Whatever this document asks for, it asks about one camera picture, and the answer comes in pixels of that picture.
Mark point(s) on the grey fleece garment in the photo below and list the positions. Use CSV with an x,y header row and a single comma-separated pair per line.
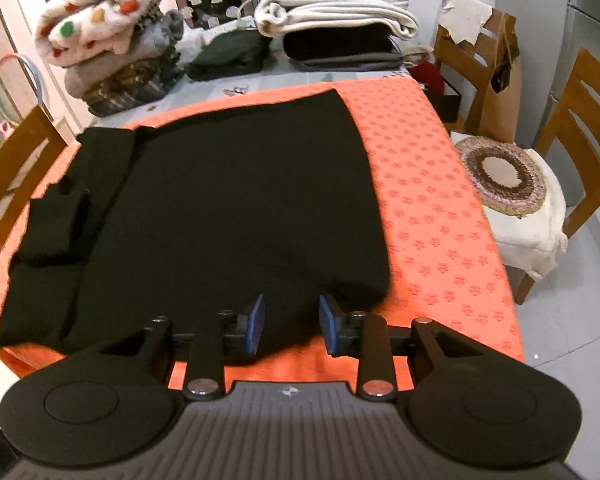
x,y
95,72

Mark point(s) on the red cloth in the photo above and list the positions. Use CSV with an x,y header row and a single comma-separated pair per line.
x,y
427,77

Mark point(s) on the brown plaid garment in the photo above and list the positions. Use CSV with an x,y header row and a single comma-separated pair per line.
x,y
130,90

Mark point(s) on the white polka dot fleece garment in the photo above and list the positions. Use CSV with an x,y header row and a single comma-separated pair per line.
x,y
105,10

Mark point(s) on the round crocheted cushion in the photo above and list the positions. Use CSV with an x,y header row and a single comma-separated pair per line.
x,y
475,180

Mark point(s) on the dark green folded garment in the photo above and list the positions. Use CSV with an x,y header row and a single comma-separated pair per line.
x,y
230,55

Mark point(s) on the white chair cover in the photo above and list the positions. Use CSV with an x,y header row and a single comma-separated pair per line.
x,y
530,245

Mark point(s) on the black folded garment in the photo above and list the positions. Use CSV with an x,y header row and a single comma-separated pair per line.
x,y
340,42

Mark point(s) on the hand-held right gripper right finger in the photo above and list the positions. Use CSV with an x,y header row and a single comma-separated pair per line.
x,y
328,325

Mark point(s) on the pale checkered tablecloth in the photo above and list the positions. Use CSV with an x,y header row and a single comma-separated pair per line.
x,y
280,82

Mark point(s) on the black box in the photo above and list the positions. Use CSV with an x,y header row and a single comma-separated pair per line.
x,y
445,105

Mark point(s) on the cream folded garment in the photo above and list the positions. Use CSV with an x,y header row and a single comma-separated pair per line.
x,y
330,12

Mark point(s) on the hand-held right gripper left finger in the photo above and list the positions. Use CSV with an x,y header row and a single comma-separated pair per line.
x,y
256,322

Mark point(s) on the orange patterned mat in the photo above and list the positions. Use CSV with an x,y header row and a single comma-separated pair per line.
x,y
430,210

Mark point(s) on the white torn cloth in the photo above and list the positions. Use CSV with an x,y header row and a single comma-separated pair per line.
x,y
462,17

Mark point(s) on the black sweater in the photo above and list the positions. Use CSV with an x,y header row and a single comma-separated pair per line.
x,y
230,200

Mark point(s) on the brown paper bag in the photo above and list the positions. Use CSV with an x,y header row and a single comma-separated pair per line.
x,y
505,110

